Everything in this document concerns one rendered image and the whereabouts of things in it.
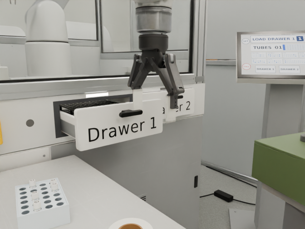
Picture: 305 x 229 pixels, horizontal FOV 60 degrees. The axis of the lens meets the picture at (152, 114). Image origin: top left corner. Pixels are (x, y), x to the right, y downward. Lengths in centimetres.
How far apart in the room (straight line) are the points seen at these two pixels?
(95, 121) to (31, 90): 21
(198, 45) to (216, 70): 134
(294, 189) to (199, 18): 81
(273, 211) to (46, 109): 138
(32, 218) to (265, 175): 51
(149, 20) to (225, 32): 188
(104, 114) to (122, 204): 26
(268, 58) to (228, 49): 102
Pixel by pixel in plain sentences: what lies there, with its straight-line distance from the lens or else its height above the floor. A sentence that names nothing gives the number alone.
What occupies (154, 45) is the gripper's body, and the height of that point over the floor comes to 109.
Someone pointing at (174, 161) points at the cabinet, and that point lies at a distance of 119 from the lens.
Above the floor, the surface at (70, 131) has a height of 85.
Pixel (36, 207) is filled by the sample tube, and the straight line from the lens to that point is 52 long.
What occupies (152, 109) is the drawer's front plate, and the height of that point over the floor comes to 90.
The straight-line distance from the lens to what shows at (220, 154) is 263.
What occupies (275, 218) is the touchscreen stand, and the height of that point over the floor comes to 15.
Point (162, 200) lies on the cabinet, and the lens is 121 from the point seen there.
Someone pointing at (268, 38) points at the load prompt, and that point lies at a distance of 158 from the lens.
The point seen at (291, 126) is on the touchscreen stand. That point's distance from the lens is 159.
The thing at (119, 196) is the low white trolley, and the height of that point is 76.
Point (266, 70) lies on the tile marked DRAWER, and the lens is 144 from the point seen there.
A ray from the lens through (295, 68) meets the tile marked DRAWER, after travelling 148.
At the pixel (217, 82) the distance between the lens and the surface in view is 253.
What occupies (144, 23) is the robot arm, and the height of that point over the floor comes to 113.
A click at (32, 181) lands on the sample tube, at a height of 81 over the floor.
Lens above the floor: 105
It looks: 12 degrees down
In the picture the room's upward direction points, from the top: straight up
